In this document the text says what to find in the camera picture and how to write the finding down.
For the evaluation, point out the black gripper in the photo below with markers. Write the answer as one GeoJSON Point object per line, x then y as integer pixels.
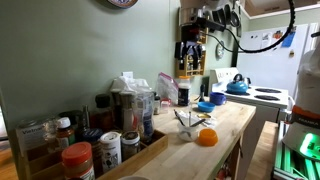
{"type": "Point", "coordinates": [189, 50]}

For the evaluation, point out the clear jar with black lid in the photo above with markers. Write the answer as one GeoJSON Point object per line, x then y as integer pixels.
{"type": "Point", "coordinates": [145, 113]}

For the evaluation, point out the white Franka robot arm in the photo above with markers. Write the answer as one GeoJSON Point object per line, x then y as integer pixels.
{"type": "Point", "coordinates": [308, 86]}

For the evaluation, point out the orange lid dark label container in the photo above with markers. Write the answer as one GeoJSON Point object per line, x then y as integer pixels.
{"type": "Point", "coordinates": [184, 93]}

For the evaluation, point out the wooden spice rack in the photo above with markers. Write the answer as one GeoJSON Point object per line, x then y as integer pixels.
{"type": "Point", "coordinates": [204, 36]}
{"type": "Point", "coordinates": [190, 72]}

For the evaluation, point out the clear zip bag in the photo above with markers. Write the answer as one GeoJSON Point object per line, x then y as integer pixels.
{"type": "Point", "coordinates": [167, 87]}

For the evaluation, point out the blue plastic bowl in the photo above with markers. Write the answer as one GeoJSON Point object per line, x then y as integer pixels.
{"type": "Point", "coordinates": [206, 107]}

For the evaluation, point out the small red lid jar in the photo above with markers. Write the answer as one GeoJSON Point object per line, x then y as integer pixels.
{"type": "Point", "coordinates": [165, 106]}

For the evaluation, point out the small dark lid jar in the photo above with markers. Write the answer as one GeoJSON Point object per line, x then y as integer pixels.
{"type": "Point", "coordinates": [157, 105]}

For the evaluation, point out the blue kettle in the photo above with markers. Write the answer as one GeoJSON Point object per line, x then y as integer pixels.
{"type": "Point", "coordinates": [237, 87]}

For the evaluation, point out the thin metal utensil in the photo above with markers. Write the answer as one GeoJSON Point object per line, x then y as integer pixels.
{"type": "Point", "coordinates": [189, 118]}

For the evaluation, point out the black hanging frying pan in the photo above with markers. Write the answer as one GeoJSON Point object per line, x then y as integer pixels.
{"type": "Point", "coordinates": [220, 16]}
{"type": "Point", "coordinates": [235, 18]}
{"type": "Point", "coordinates": [228, 13]}

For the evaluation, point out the white plastic bag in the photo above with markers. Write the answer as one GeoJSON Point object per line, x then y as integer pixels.
{"type": "Point", "coordinates": [130, 84]}

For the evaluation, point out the clear salt grinder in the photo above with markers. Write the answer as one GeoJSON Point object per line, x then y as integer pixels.
{"type": "Point", "coordinates": [127, 111]}

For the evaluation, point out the white paper on fridge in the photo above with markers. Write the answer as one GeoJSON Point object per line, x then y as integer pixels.
{"type": "Point", "coordinates": [266, 40]}

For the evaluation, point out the white refrigerator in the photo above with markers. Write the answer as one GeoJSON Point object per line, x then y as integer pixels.
{"type": "Point", "coordinates": [273, 70]}

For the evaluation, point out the dark pepper grinder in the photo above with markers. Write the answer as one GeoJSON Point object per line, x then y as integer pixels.
{"type": "Point", "coordinates": [116, 108]}

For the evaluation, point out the wooden spice tray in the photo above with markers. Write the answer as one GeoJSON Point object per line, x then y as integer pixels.
{"type": "Point", "coordinates": [156, 144]}

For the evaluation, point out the white electric stove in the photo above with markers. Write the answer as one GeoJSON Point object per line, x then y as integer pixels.
{"type": "Point", "coordinates": [263, 110]}

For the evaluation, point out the orange picture on fridge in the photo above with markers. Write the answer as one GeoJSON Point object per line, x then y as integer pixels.
{"type": "Point", "coordinates": [277, 35]}

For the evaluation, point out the wooden upper cabinet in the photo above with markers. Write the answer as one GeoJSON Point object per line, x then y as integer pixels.
{"type": "Point", "coordinates": [266, 8]}

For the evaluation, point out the black cap sauce bottle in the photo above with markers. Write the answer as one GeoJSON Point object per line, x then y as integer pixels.
{"type": "Point", "coordinates": [102, 113]}

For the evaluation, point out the glass jar with dark spice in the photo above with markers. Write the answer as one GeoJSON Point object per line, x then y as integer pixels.
{"type": "Point", "coordinates": [130, 146]}

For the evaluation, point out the blue paper on fridge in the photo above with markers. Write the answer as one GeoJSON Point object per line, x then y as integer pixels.
{"type": "Point", "coordinates": [288, 38]}

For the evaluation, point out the yellow fridge magnet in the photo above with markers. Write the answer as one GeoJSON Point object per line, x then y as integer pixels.
{"type": "Point", "coordinates": [291, 53]}

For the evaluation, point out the slim metal bottle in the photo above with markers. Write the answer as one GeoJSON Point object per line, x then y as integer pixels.
{"type": "Point", "coordinates": [86, 116]}

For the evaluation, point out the white spice shaker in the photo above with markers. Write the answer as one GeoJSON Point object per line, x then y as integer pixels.
{"type": "Point", "coordinates": [111, 151]}

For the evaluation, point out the blue lid jar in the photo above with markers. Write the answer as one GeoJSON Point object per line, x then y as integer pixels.
{"type": "Point", "coordinates": [92, 135]}

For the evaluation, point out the white bowl rim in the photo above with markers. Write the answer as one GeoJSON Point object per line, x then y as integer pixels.
{"type": "Point", "coordinates": [134, 178]}

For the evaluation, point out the robot stand with green light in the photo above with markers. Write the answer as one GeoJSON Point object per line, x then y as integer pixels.
{"type": "Point", "coordinates": [290, 160]}

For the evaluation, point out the white cap spice bottle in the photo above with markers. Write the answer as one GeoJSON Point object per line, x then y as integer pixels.
{"type": "Point", "coordinates": [65, 133]}

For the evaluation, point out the red lid spice jar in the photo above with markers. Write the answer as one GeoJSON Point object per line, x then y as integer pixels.
{"type": "Point", "coordinates": [78, 160]}

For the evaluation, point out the glass jar with white label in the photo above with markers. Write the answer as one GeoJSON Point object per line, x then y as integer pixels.
{"type": "Point", "coordinates": [33, 135]}

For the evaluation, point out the round wall clock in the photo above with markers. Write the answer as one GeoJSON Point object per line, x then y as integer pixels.
{"type": "Point", "coordinates": [220, 50]}

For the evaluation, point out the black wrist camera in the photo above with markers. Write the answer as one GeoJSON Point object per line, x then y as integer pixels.
{"type": "Point", "coordinates": [210, 25]}

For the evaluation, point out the white wall outlet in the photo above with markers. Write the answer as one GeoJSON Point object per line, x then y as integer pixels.
{"type": "Point", "coordinates": [127, 74]}

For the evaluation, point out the decorative wall plate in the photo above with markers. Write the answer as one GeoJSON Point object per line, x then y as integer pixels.
{"type": "Point", "coordinates": [122, 2]}

